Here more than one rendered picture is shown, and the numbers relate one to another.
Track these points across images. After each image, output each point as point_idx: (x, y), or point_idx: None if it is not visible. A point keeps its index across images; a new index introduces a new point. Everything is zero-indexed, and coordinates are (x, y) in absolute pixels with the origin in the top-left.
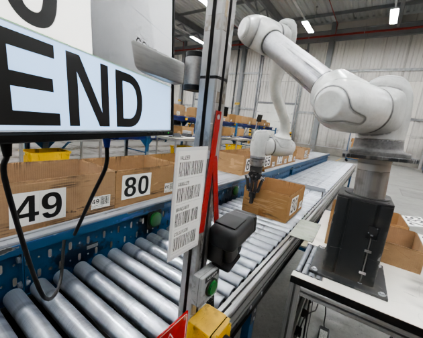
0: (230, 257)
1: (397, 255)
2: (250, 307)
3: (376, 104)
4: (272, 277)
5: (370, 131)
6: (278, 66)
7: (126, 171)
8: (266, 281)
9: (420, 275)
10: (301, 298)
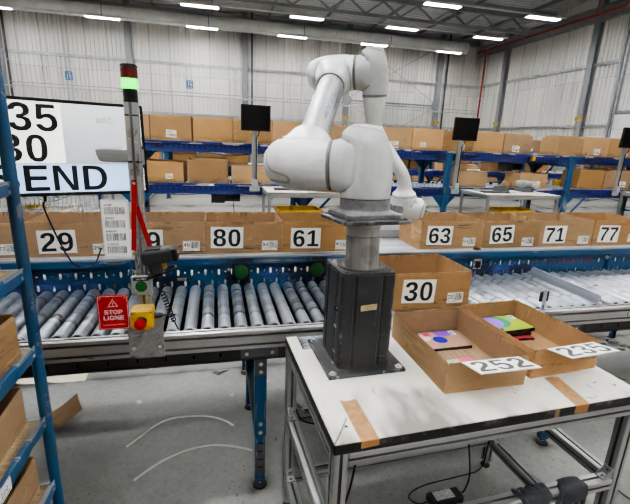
0: (150, 270)
1: (430, 362)
2: (245, 353)
3: (292, 162)
4: None
5: (327, 189)
6: (366, 105)
7: (214, 223)
8: (280, 343)
9: (443, 394)
10: None
